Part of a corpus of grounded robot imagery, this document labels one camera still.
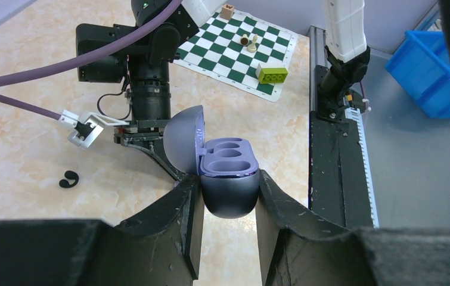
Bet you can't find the purple grey earbud charging case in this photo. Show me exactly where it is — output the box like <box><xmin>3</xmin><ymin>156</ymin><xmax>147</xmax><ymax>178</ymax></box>
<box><xmin>163</xmin><ymin>105</ymin><xmax>260</xmax><ymax>219</ymax></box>

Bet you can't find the blue plastic bin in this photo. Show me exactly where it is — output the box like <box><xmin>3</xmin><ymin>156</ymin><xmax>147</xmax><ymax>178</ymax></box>
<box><xmin>386</xmin><ymin>30</ymin><xmax>450</xmax><ymax>119</ymax></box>

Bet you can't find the wooden letter cube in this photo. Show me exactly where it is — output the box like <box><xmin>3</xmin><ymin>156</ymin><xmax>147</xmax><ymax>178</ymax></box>
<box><xmin>220</xmin><ymin>4</ymin><xmax>235</xmax><ymax>20</ymax></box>

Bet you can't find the green white chessboard mat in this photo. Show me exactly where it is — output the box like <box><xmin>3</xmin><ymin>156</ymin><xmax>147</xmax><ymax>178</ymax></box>
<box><xmin>175</xmin><ymin>11</ymin><xmax>298</xmax><ymax>102</ymax></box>

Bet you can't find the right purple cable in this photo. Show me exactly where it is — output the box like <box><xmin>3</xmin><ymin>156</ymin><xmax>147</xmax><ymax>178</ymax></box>
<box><xmin>0</xmin><ymin>0</ymin><xmax>183</xmax><ymax>121</ymax></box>

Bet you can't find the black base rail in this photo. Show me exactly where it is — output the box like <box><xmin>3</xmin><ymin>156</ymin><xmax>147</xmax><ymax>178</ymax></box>
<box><xmin>308</xmin><ymin>26</ymin><xmax>379</xmax><ymax>228</ymax></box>

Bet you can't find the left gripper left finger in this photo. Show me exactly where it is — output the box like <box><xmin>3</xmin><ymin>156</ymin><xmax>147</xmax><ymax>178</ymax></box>
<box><xmin>0</xmin><ymin>176</ymin><xmax>203</xmax><ymax>285</ymax></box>

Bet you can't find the cream chess piece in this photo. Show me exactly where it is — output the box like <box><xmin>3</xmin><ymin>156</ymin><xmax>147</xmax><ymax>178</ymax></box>
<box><xmin>247</xmin><ymin>35</ymin><xmax>258</xmax><ymax>53</ymax></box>

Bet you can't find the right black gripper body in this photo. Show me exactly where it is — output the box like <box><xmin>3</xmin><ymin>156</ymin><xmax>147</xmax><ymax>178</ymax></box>
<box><xmin>114</xmin><ymin>119</ymin><xmax>186</xmax><ymax>181</ymax></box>

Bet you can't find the black earbud near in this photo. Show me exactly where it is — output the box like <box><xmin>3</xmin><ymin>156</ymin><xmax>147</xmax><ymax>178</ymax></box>
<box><xmin>58</xmin><ymin>170</ymin><xmax>79</xmax><ymax>188</ymax></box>

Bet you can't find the lime green white brick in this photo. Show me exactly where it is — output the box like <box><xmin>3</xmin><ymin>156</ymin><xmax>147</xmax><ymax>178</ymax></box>
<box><xmin>255</xmin><ymin>62</ymin><xmax>288</xmax><ymax>84</ymax></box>

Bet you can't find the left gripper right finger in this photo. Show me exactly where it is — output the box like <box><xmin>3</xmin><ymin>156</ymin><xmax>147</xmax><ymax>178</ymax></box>
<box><xmin>255</xmin><ymin>170</ymin><xmax>450</xmax><ymax>285</ymax></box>

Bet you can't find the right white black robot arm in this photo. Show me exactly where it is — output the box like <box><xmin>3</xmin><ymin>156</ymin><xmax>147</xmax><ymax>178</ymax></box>
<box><xmin>77</xmin><ymin>1</ymin><xmax>298</xmax><ymax>181</ymax></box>

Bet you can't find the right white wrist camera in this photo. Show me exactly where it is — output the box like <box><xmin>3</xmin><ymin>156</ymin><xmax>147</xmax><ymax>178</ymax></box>
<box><xmin>57</xmin><ymin>110</ymin><xmax>129</xmax><ymax>149</ymax></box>

